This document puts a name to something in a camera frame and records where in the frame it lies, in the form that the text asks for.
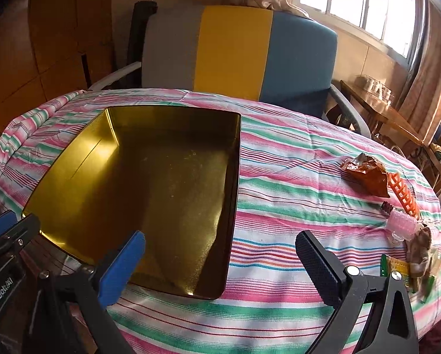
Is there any wooden side table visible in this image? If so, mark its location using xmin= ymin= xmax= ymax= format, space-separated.
xmin=340 ymin=79 xmax=441 ymax=192

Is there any group of glass cups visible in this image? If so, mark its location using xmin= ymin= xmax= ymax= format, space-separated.
xmin=355 ymin=74 xmax=394 ymax=106

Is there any wooden panel wardrobe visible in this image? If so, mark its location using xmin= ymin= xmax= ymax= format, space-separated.
xmin=0 ymin=0 xmax=114 ymax=93

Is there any orange plastic ladder frame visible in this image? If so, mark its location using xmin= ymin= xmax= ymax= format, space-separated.
xmin=386 ymin=173 xmax=420 ymax=218

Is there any pink green striped cloth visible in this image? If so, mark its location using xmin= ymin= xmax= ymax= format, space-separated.
xmin=0 ymin=88 xmax=441 ymax=354

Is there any yellow label cracker packet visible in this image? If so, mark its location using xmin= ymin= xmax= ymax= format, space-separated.
xmin=381 ymin=254 xmax=438 ymax=303

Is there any grey yellow blue armchair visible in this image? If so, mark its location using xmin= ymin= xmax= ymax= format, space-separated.
xmin=88 ymin=2 xmax=372 ymax=141

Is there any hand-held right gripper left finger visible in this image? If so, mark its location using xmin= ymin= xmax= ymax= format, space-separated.
xmin=25 ymin=230 xmax=146 ymax=354

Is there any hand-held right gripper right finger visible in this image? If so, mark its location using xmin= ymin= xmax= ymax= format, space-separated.
xmin=295 ymin=230 xmax=420 ymax=354

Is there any pink hair roller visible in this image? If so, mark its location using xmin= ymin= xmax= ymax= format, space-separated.
xmin=386 ymin=208 xmax=417 ymax=245

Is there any gold metal tin container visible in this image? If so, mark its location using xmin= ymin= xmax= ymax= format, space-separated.
xmin=22 ymin=105 xmax=242 ymax=300

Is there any orange snack packet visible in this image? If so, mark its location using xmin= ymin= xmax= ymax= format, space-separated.
xmin=340 ymin=152 xmax=391 ymax=198

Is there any green patterned cloth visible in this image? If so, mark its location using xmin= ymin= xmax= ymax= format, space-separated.
xmin=427 ymin=142 xmax=441 ymax=178

